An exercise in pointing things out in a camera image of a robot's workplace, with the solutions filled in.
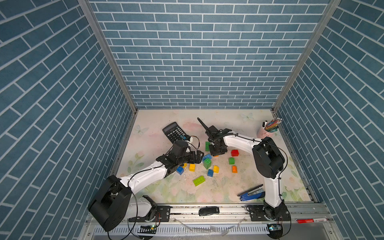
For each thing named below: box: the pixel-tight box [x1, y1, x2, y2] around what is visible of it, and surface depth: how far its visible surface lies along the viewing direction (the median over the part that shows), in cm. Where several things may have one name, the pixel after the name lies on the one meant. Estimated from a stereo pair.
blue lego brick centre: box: [207, 169, 214, 178], surface depth 88 cm
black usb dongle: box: [198, 206, 220, 217], surface depth 74 cm
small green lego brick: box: [228, 157, 236, 165], surface depth 95 cm
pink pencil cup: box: [257, 124, 275, 140], surface depth 98 cm
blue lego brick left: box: [176, 166, 185, 175], surface depth 88 cm
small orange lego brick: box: [231, 165, 238, 174], surface depth 91 cm
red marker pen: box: [295, 217, 328, 224], surface depth 74 cm
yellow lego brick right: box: [213, 165, 220, 174], surface depth 90 cm
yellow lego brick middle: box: [189, 163, 196, 172], surface depth 88 cm
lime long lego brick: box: [193, 175, 206, 187], surface depth 86 cm
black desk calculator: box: [162, 121, 187, 144], surface depth 107 cm
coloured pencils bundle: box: [265, 117, 283, 133], surface depth 96 cm
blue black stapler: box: [237, 184, 266, 201], surface depth 80 cm
